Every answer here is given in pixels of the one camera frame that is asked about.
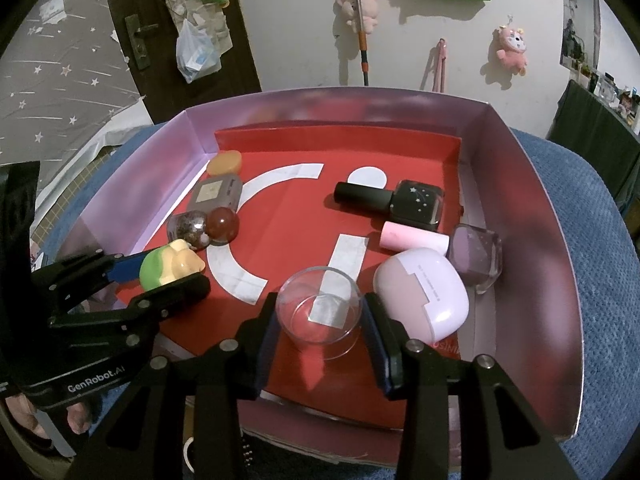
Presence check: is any white plastic bag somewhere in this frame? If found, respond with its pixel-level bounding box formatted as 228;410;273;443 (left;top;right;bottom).
176;20;221;84

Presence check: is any dark wooden door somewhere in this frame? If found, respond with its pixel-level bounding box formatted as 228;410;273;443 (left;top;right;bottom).
107;0;262;124

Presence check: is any pink plush bear keychain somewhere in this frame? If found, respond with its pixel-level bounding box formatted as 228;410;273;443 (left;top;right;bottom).
496;25;527;76

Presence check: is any brass door handle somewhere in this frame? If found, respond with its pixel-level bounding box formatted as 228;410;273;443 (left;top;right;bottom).
125;14;160;70

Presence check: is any taupe square compact case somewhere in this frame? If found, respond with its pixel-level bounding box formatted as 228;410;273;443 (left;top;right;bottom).
186;174;243;214

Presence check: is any pink plush pig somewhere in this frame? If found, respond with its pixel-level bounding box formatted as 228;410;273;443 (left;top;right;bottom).
335;0;378;35

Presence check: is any purple nail polish bottle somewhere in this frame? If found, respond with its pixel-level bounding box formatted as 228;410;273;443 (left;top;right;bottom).
378;220;504;295

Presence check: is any blue textured table cloth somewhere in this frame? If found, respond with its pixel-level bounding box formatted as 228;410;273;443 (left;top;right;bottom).
42;130;639;479

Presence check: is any mop handle orange grip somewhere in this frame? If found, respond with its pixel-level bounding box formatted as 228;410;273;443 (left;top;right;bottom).
354;0;369;87

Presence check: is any red Miniso paper liner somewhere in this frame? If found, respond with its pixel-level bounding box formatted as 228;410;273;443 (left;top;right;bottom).
116;126;461;429

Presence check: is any pink earbuds case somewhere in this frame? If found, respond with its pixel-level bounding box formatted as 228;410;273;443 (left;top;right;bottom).
373;248;469;344

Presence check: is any hanging fabric wall organizer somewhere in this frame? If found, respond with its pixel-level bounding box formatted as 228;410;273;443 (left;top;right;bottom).
165;0;232;54

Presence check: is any clear glass cup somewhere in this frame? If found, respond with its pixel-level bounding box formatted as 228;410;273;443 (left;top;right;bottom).
276;266;362;361

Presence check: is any purple cardboard box tray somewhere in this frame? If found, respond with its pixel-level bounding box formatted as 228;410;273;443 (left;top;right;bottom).
51;88;584;440

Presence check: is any pink folded umbrella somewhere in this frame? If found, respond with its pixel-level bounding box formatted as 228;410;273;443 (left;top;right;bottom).
432;38;447;93

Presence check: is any orange round sponge puff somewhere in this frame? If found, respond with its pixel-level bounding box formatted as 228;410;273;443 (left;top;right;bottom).
206;150;243;177

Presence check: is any dark green covered side table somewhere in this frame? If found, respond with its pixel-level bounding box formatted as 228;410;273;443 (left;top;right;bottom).
547;80;639;209

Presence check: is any green yellow toy figure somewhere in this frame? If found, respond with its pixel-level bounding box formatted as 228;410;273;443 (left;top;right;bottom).
139;238;205;292

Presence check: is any black nail polish bottle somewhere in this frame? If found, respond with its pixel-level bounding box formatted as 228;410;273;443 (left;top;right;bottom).
333;180;445;231

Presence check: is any perfume bottle brown ball cap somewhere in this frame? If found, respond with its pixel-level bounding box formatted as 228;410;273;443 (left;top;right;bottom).
167;207;240;250

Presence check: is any person's left hand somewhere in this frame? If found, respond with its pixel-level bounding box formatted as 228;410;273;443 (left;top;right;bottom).
4;393;93;440

